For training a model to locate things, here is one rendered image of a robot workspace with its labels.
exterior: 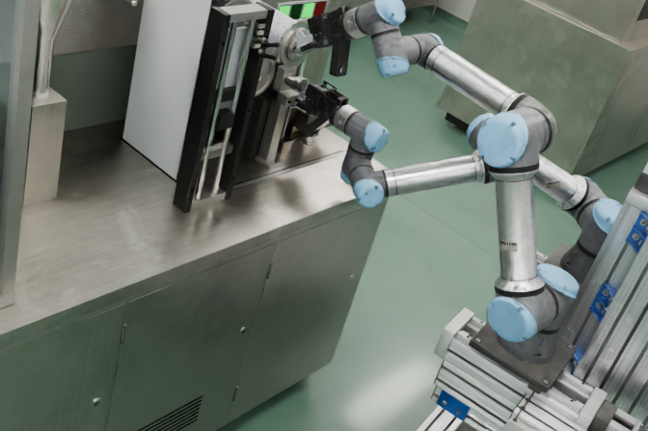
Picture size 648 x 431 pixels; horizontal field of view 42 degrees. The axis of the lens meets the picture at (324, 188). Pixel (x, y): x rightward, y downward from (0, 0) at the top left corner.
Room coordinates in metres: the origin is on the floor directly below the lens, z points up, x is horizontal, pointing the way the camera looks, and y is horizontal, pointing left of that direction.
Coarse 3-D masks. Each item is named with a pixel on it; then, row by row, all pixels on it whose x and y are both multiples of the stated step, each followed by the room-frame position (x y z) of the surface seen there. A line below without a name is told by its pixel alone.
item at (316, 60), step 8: (328, 48) 3.17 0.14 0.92; (312, 56) 3.15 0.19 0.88; (320, 56) 3.14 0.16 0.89; (328, 56) 3.18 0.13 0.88; (312, 64) 3.14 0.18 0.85; (320, 64) 3.15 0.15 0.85; (304, 72) 3.16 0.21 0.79; (312, 72) 3.14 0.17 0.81; (320, 72) 3.16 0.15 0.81; (312, 80) 3.13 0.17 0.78; (320, 80) 3.17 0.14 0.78
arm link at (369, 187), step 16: (448, 160) 2.06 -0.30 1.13; (464, 160) 2.07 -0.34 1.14; (480, 160) 2.06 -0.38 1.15; (352, 176) 2.01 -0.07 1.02; (368, 176) 1.99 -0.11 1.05; (384, 176) 1.99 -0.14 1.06; (400, 176) 2.00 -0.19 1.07; (416, 176) 2.01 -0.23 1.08; (432, 176) 2.02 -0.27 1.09; (448, 176) 2.03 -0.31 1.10; (464, 176) 2.04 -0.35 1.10; (480, 176) 2.05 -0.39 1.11; (368, 192) 1.94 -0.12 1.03; (384, 192) 1.98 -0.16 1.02; (400, 192) 1.99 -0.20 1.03
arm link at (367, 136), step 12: (348, 120) 2.12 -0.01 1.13; (360, 120) 2.11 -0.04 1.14; (372, 120) 2.13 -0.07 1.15; (348, 132) 2.11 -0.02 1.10; (360, 132) 2.09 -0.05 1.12; (372, 132) 2.08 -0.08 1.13; (384, 132) 2.09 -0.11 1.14; (360, 144) 2.08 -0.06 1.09; (372, 144) 2.06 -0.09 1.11; (384, 144) 2.10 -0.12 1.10
